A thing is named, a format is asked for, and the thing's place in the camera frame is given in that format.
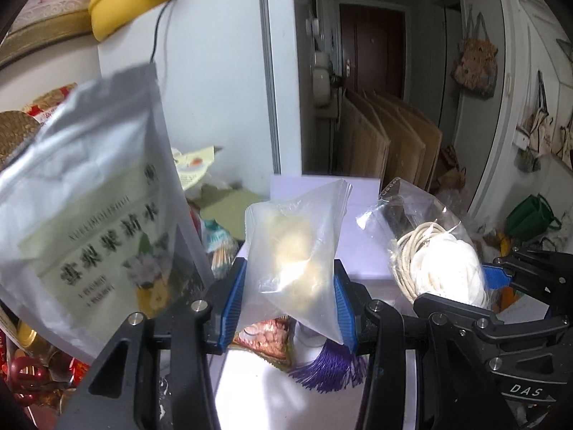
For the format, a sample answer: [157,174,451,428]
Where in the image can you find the cereal snack bag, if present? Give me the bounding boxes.
[231,316,292,371]

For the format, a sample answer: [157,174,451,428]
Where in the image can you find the white rope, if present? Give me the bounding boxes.
[355,177,493,310]

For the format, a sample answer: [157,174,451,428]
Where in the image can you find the clear bag with yellow item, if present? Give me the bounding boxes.
[237,180,352,344]

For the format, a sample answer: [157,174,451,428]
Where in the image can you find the purple sachet with tassel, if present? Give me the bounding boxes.
[288,340,367,394]

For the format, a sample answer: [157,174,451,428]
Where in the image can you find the green bag on floor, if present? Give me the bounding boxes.
[505,194,562,242]

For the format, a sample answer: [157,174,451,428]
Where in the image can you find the hanging canvas tote bags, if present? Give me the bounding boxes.
[517,70,572,174]

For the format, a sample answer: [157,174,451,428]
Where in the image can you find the brown cardboard sheets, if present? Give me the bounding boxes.
[332,89,443,190]

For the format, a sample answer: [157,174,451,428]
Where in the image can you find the silver tea pouch bag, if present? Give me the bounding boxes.
[1,64,214,363]

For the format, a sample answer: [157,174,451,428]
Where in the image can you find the hanging patterned tote bag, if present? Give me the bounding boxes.
[451,6,498,98]

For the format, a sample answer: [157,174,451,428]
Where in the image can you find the dark wooden door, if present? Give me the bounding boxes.
[339,4,407,98]

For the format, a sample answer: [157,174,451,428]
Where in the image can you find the white refrigerator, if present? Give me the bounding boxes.
[98,0,312,195]

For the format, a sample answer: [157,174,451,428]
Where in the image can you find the round woven straw mat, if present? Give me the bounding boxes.
[0,111,42,167]

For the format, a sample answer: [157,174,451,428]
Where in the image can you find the gold framed flower picture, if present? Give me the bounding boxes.
[1,0,91,68]

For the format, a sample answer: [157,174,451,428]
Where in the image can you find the red handled scissors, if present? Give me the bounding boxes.
[8,356,68,407]

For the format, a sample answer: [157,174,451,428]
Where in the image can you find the black power cable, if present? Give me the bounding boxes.
[148,0,174,66]

